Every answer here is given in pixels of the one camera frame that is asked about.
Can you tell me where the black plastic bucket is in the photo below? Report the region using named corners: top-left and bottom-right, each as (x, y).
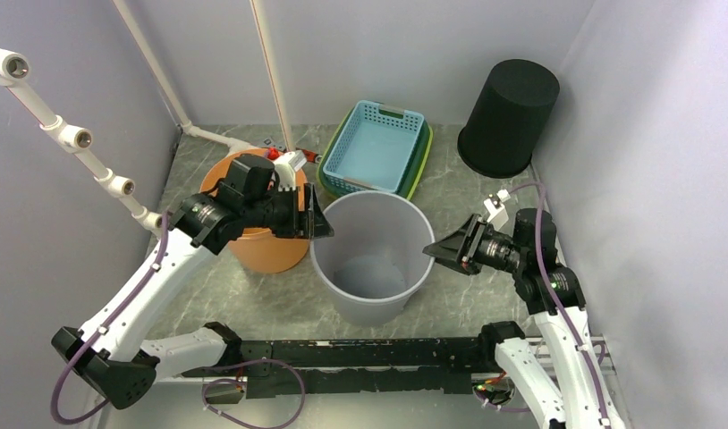
top-left (457, 59), bottom-right (560, 179)

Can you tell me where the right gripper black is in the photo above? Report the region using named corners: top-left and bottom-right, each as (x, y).
top-left (422, 212), bottom-right (525, 273)

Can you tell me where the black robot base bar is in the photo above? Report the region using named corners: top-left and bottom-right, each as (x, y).
top-left (185, 321), bottom-right (525, 399)

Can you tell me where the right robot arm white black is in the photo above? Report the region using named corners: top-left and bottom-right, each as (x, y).
top-left (423, 208), bottom-right (625, 428)

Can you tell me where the small red clip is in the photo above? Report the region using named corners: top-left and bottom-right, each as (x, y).
top-left (301, 149), bottom-right (323, 164)

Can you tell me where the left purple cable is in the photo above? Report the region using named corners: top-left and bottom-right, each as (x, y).
top-left (49, 213), bottom-right (171, 426)

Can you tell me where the orange plastic bucket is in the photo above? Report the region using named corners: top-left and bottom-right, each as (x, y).
top-left (199, 148), bottom-right (309, 273)

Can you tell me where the aluminium rail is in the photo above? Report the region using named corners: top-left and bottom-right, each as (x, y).
top-left (182, 337), bottom-right (501, 374)

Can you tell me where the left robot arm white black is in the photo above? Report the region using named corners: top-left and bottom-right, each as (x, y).
top-left (51, 151), bottom-right (334, 409)

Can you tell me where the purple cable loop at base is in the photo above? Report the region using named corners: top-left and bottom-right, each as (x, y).
top-left (200, 359), bottom-right (307, 429)

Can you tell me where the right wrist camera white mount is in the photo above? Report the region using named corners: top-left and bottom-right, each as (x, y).
top-left (483, 189), bottom-right (511, 231)

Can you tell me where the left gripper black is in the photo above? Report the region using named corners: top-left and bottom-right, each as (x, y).
top-left (243, 182), bottom-right (334, 239)

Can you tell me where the grey plastic bucket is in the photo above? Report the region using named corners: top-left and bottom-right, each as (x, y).
top-left (310, 190), bottom-right (436, 327)

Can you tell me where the green plastic basket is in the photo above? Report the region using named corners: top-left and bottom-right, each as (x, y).
top-left (317, 106), bottom-right (435, 203)

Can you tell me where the white pvc pipe frame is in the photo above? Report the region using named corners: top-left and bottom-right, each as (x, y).
top-left (0, 0), bottom-right (300, 238)

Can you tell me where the light blue plastic basket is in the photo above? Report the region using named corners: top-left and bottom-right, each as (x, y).
top-left (324, 100), bottom-right (427, 197)

